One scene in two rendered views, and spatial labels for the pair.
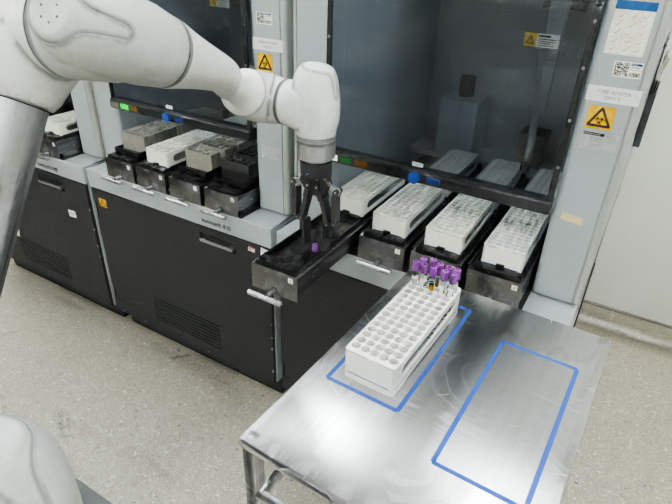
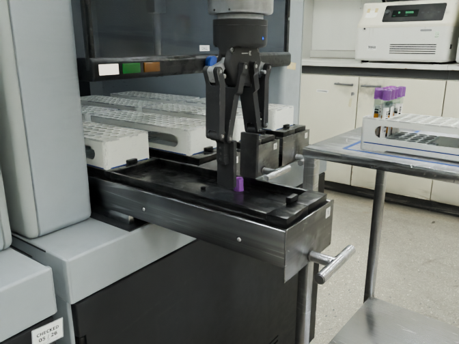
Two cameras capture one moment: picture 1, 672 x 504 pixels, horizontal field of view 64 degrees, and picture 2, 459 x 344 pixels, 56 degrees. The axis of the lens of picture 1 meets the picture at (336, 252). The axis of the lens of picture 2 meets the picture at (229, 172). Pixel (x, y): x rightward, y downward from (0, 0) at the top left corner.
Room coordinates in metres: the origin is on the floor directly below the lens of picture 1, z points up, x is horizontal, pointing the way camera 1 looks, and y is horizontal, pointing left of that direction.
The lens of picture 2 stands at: (1.12, 0.68, 1.02)
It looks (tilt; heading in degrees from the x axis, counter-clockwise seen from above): 16 degrees down; 277
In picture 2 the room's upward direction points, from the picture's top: straight up
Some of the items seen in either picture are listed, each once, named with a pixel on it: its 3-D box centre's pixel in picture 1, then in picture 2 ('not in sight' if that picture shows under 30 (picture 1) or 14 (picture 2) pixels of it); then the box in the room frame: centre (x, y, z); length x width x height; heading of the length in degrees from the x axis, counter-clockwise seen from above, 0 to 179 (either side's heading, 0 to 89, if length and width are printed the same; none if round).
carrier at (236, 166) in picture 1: (237, 170); not in sight; (1.59, 0.32, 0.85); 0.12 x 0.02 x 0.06; 61
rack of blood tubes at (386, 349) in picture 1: (406, 328); (449, 138); (0.82, -0.14, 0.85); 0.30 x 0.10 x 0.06; 148
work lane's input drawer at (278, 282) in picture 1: (340, 227); (143, 186); (1.36, -0.01, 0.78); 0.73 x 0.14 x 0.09; 150
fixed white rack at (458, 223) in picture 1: (461, 221); (199, 123); (1.32, -0.34, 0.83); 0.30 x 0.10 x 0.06; 150
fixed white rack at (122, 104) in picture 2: not in sight; (114, 110); (1.60, -0.50, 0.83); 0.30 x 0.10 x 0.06; 150
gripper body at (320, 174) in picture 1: (316, 176); (240, 52); (1.19, 0.05, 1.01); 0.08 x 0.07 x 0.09; 60
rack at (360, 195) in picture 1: (371, 189); (78, 142); (1.51, -0.10, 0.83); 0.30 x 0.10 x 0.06; 150
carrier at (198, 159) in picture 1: (200, 160); not in sight; (1.66, 0.45, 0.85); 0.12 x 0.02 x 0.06; 61
